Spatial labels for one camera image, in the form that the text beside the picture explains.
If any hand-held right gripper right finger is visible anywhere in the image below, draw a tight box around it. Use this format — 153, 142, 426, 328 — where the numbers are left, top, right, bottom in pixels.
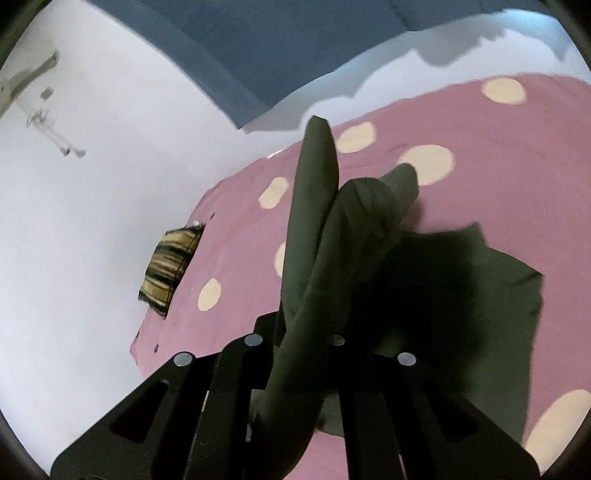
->
322, 334, 542, 480

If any blue curtain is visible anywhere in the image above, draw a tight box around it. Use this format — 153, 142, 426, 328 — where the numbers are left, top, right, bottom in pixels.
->
87, 0, 548, 134

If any olive green zip jacket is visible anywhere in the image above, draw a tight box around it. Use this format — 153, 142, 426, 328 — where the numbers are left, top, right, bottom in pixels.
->
250, 115, 544, 480

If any pink cream-dotted bed sheet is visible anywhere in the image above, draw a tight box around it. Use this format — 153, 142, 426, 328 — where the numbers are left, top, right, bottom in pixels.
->
129, 74, 591, 480

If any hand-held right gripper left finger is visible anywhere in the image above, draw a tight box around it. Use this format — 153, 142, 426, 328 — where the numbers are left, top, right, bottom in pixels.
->
49, 313, 288, 480

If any brown striped pillow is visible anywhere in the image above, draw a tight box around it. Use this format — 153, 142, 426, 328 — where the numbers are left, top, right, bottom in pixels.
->
138, 224, 206, 320

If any wall cable fixture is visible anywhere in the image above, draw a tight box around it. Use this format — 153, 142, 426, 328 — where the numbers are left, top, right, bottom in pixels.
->
0, 48, 88, 160

